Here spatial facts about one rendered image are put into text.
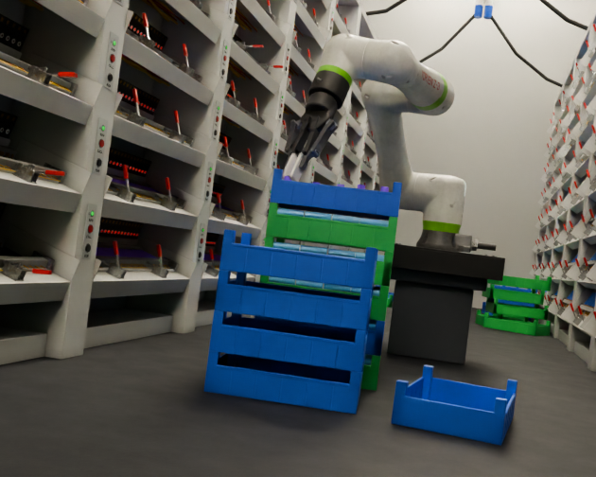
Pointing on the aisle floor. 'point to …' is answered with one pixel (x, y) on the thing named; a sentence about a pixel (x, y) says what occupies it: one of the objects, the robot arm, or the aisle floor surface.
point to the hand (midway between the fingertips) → (294, 168)
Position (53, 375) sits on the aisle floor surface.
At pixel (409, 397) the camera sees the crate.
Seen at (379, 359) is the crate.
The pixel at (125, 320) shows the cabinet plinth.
